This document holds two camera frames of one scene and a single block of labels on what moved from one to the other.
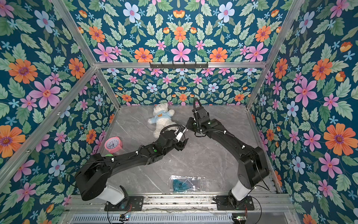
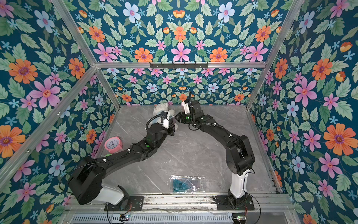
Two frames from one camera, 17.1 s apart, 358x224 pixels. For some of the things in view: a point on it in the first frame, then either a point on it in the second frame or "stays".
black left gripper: x=181 y=146 -> x=170 y=129
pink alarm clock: x=113 y=144 stays
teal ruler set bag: x=183 y=184 stays
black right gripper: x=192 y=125 -> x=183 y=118
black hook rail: x=179 y=65 stays
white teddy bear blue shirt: x=161 y=118 stays
